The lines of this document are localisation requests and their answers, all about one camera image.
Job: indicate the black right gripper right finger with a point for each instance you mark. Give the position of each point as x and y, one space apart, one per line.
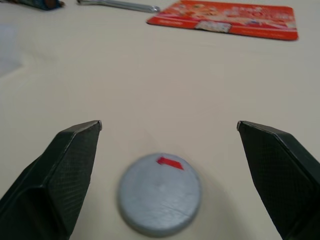
280 180

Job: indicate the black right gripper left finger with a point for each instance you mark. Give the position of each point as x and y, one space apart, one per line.
57 180

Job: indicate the silver jar lid red mark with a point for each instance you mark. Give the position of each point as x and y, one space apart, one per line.
160 197

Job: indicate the red printed flat package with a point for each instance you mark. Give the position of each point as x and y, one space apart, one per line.
230 18

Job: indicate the blue snack wrapper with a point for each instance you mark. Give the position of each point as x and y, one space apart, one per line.
46 3

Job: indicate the silver metal tongs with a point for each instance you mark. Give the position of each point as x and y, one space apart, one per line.
120 5

